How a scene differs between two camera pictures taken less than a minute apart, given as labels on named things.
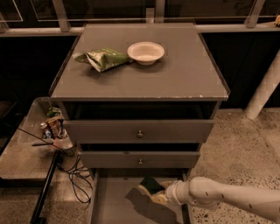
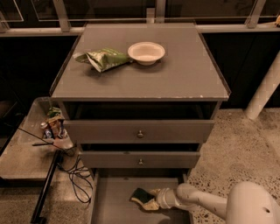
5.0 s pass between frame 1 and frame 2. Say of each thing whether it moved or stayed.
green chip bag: stayed
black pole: stayed
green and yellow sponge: moved
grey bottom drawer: stayed
